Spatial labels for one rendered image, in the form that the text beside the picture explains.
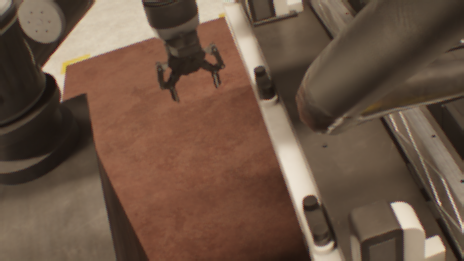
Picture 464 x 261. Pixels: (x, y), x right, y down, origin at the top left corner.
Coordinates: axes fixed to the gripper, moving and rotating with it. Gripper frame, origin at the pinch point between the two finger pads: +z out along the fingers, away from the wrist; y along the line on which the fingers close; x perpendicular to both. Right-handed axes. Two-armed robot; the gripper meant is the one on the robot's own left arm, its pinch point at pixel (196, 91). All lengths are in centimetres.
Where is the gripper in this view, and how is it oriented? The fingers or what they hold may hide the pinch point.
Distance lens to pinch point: 138.5
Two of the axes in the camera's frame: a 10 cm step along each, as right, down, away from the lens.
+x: 2.6, 5.4, -8.0
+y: -9.4, 3.4, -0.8
